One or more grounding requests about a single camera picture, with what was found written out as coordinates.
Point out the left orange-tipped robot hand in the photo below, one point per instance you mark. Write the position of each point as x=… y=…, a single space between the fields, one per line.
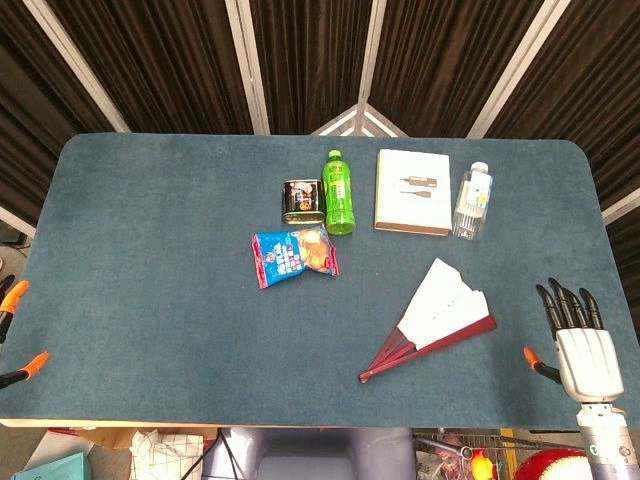
x=20 y=293

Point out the right black-fingered robot hand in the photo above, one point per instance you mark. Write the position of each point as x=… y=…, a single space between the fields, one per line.
x=587 y=360

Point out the white paper fan red ribs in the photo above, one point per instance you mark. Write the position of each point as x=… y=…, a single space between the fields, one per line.
x=445 y=310

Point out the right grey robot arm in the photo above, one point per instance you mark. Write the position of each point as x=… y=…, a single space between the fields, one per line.
x=607 y=440

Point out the blue felt table mat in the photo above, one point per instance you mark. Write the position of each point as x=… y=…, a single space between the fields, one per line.
x=150 y=275

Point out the orange yellow toy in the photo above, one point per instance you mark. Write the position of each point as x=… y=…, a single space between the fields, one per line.
x=481 y=462

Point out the brown cardboard box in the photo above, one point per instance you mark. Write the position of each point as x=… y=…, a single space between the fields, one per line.
x=112 y=436

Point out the teal box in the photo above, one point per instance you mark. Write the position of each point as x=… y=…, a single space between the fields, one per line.
x=55 y=467

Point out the dark fabric partition panel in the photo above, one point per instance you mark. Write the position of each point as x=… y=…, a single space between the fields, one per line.
x=310 y=60
x=165 y=65
x=590 y=90
x=440 y=65
x=30 y=115

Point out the clear plastic water bottle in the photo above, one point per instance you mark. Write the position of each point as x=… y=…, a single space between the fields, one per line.
x=472 y=200

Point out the white cardboard product box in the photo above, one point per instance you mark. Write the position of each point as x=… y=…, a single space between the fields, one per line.
x=412 y=192

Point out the blue snack bag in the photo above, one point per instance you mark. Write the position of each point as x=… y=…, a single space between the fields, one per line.
x=292 y=255

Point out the grey robot torso column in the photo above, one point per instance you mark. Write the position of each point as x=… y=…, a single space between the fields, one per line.
x=310 y=455

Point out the black rectangular food can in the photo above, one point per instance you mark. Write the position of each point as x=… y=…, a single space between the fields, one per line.
x=301 y=200

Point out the green plastic drink bottle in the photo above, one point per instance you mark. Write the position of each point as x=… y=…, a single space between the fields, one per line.
x=339 y=195

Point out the white metal partition foot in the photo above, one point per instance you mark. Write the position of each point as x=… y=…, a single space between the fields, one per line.
x=357 y=122

